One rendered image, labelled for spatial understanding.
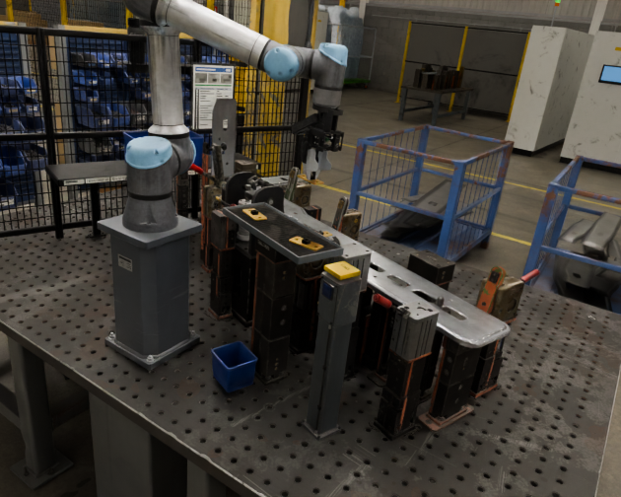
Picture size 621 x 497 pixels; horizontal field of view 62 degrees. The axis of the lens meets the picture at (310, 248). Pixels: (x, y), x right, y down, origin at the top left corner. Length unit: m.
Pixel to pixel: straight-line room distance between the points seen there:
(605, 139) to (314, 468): 8.53
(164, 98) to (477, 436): 1.24
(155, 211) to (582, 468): 1.28
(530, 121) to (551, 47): 1.14
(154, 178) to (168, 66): 0.31
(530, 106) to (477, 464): 8.39
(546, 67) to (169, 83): 8.31
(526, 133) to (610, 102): 1.26
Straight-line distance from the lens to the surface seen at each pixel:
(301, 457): 1.36
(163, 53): 1.53
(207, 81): 2.57
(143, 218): 1.47
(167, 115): 1.55
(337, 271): 1.16
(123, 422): 1.76
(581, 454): 1.63
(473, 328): 1.38
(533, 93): 9.51
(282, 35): 2.79
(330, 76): 1.41
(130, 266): 1.51
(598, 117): 9.42
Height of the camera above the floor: 1.65
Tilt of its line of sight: 23 degrees down
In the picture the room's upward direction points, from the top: 6 degrees clockwise
